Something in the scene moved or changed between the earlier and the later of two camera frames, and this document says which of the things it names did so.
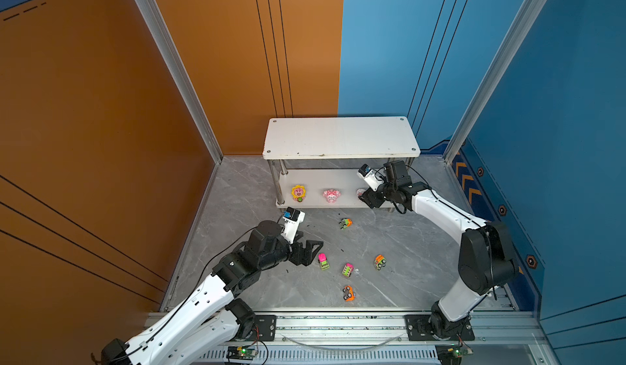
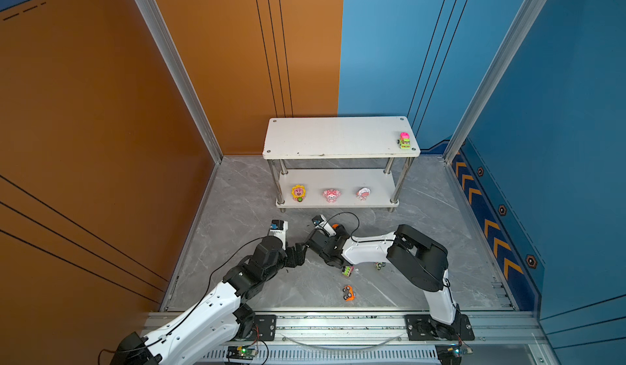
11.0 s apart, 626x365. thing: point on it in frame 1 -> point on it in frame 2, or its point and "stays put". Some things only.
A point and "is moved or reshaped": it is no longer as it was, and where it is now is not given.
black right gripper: (370, 199) -> (340, 235)
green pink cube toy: (347, 270) stays put
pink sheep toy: (331, 195) stays put
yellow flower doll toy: (298, 192) stays put
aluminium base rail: (502, 339) stays put
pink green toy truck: (324, 261) is moved or reshaped
